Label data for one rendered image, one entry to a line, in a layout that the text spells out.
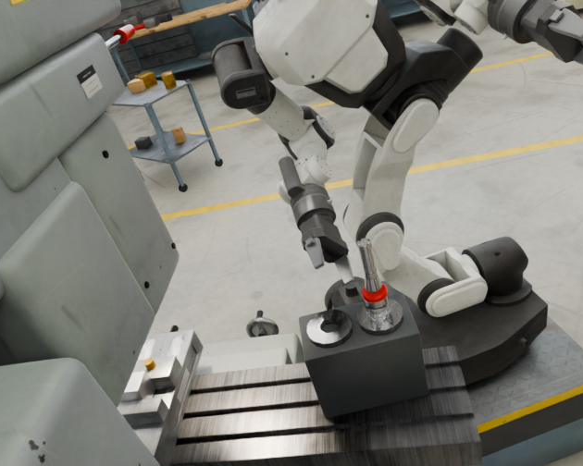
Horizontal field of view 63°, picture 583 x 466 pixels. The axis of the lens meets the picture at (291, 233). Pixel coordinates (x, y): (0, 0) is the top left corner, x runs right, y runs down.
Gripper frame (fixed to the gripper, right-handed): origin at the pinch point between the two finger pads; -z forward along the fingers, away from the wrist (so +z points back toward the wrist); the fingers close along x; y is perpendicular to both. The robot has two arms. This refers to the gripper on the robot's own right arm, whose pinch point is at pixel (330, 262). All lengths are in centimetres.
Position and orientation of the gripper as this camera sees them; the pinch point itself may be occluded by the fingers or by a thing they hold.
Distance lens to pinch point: 96.9
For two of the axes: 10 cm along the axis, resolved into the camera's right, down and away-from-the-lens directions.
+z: -2.3, -7.8, 5.9
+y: 7.5, -5.3, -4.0
